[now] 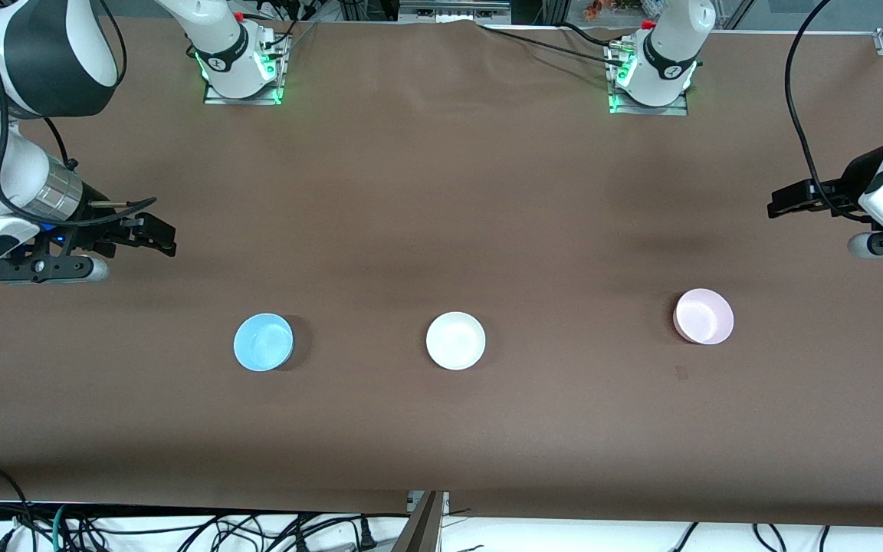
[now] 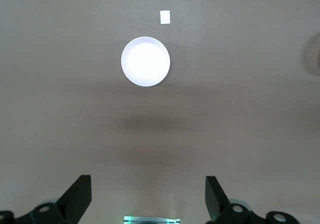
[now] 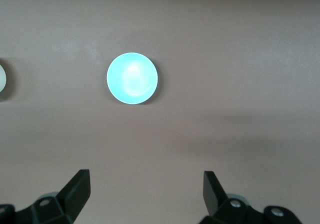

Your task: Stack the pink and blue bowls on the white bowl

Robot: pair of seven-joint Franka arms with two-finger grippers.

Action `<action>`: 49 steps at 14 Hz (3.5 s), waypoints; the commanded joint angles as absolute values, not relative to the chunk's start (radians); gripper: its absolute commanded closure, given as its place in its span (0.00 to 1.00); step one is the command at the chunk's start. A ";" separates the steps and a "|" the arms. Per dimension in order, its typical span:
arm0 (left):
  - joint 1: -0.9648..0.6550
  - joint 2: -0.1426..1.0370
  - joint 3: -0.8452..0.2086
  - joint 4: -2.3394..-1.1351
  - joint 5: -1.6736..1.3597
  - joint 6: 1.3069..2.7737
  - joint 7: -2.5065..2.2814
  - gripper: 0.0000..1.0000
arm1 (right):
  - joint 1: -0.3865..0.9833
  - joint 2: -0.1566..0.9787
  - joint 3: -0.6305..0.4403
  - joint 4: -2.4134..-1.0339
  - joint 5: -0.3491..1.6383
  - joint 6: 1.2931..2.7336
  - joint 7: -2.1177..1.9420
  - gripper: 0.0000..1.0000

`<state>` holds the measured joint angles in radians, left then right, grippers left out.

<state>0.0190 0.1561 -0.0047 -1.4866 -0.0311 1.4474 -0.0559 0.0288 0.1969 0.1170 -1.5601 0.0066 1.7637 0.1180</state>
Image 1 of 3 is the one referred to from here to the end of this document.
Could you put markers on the black power plug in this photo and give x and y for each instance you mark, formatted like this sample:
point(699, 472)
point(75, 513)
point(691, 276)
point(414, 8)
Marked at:
point(366, 533)

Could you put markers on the brown table cloth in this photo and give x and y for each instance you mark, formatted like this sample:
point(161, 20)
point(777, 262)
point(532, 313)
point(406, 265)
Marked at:
point(441, 192)

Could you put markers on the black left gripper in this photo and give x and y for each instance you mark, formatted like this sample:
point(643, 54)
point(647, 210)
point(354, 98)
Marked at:
point(845, 186)

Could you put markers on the pink bowl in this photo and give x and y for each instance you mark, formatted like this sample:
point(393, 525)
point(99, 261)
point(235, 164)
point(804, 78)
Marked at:
point(704, 316)

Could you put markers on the white bowl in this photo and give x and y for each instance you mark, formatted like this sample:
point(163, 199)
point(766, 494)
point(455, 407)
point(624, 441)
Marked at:
point(455, 340)

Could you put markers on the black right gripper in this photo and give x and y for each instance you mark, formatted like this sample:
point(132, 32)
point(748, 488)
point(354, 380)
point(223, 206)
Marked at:
point(101, 228)

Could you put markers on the grey power strip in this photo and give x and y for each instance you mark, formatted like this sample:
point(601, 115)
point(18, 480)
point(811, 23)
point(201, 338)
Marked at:
point(453, 9)

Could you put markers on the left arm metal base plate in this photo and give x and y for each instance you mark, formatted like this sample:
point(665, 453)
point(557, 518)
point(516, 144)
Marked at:
point(652, 110)

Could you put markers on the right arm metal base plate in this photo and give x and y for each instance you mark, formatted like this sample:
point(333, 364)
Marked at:
point(246, 98)

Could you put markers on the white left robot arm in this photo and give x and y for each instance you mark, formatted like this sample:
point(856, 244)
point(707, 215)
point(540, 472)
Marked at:
point(667, 54)

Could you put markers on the aluminium profile post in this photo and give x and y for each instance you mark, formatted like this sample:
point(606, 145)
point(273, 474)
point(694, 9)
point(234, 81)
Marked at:
point(422, 529)

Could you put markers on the orange object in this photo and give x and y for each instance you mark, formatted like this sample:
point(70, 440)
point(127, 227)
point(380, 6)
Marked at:
point(599, 9)

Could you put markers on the light blue bowl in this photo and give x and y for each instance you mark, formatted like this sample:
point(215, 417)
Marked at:
point(263, 342)

